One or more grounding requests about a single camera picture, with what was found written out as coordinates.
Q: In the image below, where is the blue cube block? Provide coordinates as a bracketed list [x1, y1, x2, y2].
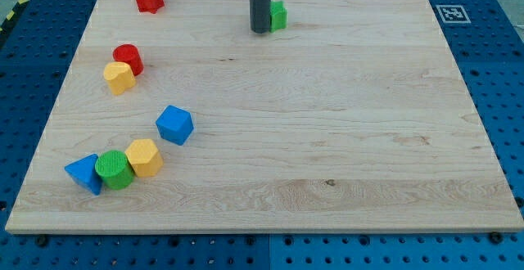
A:
[156, 106, 194, 146]

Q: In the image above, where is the blue triangle block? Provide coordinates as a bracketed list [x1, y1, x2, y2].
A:
[64, 154, 102, 196]

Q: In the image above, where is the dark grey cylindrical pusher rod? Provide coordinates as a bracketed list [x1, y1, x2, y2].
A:
[249, 0, 271, 34]

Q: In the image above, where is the yellow hexagon block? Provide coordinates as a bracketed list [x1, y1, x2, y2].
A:
[124, 138, 164, 178]

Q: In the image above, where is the red cylinder block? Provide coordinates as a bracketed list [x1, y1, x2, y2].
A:
[112, 43, 144, 76]

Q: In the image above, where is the light wooden board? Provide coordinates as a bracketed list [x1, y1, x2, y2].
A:
[6, 0, 523, 234]

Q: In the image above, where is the yellow heart block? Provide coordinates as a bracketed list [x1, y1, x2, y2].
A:
[103, 61, 136, 96]

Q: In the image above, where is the green star block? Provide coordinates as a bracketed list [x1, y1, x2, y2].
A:
[269, 1, 287, 33]

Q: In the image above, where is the white fiducial marker tag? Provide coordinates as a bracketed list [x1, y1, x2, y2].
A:
[436, 4, 471, 24]

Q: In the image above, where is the green cylinder block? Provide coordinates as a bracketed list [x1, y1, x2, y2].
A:
[95, 150, 134, 190]

